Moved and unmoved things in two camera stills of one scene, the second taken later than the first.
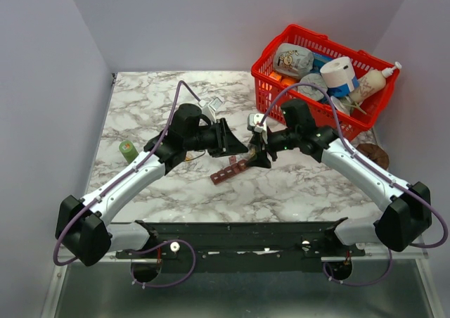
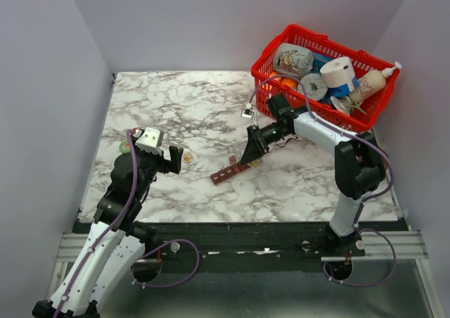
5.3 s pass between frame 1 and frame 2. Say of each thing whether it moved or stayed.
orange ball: stayed
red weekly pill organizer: stayed
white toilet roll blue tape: stayed
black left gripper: moved
